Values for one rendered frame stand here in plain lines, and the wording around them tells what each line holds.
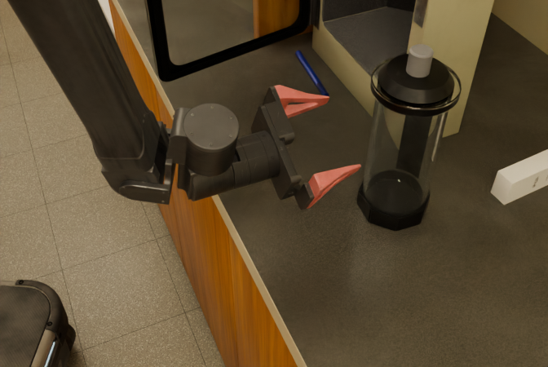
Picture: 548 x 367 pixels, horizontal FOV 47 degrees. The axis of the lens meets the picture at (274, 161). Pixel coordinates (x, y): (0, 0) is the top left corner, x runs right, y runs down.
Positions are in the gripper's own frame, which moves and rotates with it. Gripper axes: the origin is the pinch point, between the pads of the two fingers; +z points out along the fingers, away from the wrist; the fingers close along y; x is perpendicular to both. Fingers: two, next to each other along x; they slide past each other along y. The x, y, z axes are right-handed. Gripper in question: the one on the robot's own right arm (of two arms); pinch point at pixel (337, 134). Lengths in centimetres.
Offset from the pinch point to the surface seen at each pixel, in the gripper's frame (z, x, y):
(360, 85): 18.1, 21.1, 15.1
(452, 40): 22.9, 0.8, 9.1
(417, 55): 8.8, -9.7, 3.2
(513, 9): 61, 27, 25
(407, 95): 6.8, -7.2, -0.3
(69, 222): -33, 146, 49
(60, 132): -27, 165, 92
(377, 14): 28.6, 22.5, 28.7
